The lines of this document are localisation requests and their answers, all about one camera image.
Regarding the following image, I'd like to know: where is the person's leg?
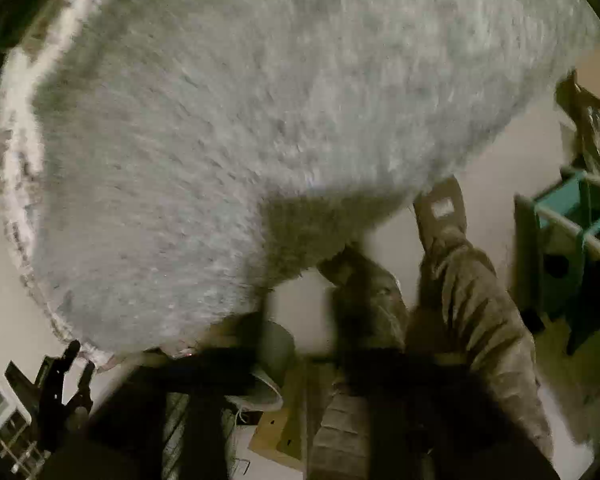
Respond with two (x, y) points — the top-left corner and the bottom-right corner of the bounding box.
(405, 230), (556, 463)
(307, 255), (413, 480)

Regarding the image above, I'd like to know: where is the grey fluffy towel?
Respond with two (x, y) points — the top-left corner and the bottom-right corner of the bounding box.
(27, 0), (600, 361)

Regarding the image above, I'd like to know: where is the beige slipper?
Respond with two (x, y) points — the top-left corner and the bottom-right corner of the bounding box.
(316, 244), (376, 288)
(411, 175), (469, 248)

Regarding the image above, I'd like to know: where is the flat cardboard piece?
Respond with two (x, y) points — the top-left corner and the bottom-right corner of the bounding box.
(249, 360), (313, 472)

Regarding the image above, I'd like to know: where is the floral fleece blanket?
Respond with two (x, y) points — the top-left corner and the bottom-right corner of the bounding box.
(0, 0), (116, 366)

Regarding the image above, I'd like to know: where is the person's left leg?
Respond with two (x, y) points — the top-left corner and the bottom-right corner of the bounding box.
(307, 255), (413, 480)

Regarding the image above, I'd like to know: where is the teal wooden chair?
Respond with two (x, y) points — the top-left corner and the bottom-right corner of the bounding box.
(512, 165), (600, 358)

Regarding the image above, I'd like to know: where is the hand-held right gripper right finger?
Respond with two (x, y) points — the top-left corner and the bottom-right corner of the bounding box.
(330, 260), (561, 480)

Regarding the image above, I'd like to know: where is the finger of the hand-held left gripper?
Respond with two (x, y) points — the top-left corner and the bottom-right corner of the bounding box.
(69, 361), (97, 414)
(37, 340), (82, 412)

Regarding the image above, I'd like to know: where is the person's right leg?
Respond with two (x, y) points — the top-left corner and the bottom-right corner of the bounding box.
(405, 230), (556, 463)

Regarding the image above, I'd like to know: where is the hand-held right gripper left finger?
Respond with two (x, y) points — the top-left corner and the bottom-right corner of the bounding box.
(87, 280), (283, 480)

